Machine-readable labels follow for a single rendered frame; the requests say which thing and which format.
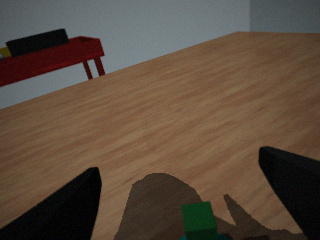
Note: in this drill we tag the green rectangular post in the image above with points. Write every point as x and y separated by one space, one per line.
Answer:
199 221

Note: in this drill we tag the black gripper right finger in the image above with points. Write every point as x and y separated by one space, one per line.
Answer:
295 179

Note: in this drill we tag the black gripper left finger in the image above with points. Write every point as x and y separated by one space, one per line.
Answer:
68 214

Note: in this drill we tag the teal flat circle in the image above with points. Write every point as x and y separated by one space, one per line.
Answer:
220 237

